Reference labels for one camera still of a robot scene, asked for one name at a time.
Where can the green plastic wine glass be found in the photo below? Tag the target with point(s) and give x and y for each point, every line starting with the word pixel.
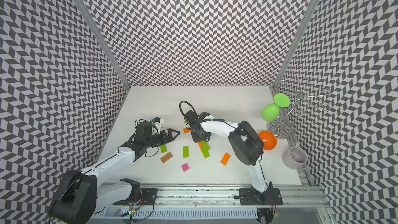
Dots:
pixel 271 111

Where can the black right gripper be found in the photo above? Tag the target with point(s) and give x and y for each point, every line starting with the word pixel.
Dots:
pixel 197 140

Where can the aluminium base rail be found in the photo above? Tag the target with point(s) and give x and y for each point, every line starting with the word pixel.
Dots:
pixel 171 204

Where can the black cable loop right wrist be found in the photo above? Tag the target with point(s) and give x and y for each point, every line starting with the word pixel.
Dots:
pixel 187 110

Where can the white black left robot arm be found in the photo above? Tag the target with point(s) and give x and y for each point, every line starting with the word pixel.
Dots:
pixel 81 193

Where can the pink lego brick front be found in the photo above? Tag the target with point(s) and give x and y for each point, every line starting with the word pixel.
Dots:
pixel 185 167

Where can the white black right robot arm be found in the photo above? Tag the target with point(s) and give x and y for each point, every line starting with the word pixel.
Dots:
pixel 244 140

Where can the aluminium corner post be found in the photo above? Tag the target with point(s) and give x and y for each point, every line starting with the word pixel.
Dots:
pixel 313 4
pixel 101 40

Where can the orange plastic bowl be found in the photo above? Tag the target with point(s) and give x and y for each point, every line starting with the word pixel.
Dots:
pixel 269 140

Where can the grey mauve cup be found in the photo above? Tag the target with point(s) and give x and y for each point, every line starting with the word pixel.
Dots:
pixel 294 158

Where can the aluminium corner post left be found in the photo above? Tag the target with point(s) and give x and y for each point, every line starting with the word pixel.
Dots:
pixel 101 40

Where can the wire glass rack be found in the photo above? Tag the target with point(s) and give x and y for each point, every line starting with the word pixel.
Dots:
pixel 299 99

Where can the aluminium corner post right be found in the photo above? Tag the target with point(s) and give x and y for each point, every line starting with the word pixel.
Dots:
pixel 313 4

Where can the green lego plate front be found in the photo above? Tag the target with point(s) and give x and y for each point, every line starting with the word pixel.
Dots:
pixel 205 154

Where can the green lego plate under arm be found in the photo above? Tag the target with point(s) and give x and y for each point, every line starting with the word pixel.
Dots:
pixel 163 149

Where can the green lego plate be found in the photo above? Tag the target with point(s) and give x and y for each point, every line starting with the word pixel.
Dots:
pixel 204 146
pixel 185 152
pixel 205 154

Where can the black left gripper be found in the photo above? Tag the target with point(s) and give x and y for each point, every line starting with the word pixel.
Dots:
pixel 170 136

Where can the brown lego plate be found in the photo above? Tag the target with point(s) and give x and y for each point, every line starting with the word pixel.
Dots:
pixel 166 157

